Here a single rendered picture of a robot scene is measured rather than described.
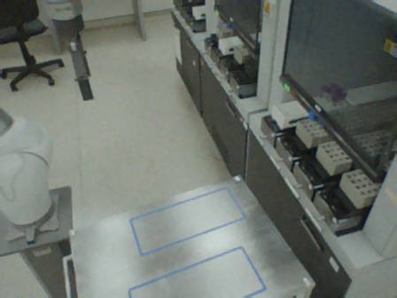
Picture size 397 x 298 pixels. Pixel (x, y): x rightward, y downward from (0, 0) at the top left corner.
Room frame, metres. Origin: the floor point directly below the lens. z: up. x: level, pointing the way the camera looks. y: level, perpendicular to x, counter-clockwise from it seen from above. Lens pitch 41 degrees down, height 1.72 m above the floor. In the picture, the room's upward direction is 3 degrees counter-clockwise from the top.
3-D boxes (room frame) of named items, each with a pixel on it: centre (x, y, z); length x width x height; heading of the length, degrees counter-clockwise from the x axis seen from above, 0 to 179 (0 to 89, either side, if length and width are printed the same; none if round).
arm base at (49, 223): (0.82, 0.61, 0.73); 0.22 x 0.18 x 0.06; 14
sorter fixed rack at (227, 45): (1.90, -0.31, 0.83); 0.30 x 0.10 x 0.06; 104
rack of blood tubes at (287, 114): (1.22, -0.48, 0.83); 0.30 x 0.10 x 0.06; 104
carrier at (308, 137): (1.05, -0.42, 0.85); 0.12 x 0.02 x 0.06; 15
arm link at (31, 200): (0.85, 0.62, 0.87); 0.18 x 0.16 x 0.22; 8
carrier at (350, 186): (0.75, -0.49, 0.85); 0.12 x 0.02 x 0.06; 13
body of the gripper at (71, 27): (0.92, 0.32, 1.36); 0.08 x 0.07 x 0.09; 14
